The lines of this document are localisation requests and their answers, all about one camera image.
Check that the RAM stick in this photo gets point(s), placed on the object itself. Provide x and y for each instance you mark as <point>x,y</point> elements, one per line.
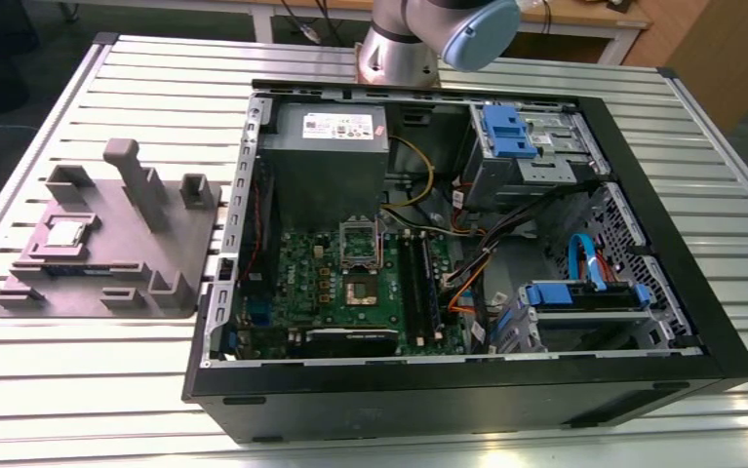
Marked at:
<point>80,271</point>

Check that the hard disk in blue carrier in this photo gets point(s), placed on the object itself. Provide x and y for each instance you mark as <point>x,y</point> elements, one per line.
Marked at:
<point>601,298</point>

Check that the CPU socket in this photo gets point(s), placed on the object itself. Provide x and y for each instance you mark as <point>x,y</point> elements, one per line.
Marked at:
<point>362,292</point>

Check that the black open PC case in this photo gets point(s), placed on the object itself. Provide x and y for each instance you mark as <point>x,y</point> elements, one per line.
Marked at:
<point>412,404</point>

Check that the grey parts rack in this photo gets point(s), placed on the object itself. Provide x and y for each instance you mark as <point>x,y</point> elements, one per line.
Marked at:
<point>120,234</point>

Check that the silver disk bay frame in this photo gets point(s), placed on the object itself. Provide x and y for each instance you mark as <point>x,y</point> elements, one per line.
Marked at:
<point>606,317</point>

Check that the black RAM slot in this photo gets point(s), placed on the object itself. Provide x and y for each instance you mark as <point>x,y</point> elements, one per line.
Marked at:
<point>425,287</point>
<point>433,287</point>
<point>406,287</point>
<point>413,287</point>

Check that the black graphics card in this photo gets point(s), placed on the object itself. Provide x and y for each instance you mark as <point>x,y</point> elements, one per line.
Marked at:
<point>346,343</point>

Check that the white frame table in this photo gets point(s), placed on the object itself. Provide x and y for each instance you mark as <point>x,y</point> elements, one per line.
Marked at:
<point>262,24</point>

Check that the grey power supply unit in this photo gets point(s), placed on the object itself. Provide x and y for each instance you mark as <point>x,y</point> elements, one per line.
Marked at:
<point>321,180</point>

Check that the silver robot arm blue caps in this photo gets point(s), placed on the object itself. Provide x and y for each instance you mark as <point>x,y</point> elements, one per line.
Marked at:
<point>398,53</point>

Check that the wooden desk white frame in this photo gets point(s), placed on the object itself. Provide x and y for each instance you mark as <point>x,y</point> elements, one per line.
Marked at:
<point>606,19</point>

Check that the green motherboard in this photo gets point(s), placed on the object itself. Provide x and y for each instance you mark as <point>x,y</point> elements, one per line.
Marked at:
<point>380,326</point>

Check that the grey metal drive cage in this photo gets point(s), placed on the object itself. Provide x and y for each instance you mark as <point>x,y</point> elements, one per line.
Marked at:
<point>542,175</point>

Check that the brown wooden cabinet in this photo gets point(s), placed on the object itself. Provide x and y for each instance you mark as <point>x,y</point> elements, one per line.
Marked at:
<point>724,49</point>

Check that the silver square CPU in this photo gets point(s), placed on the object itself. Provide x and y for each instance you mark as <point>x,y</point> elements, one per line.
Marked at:
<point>65,234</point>

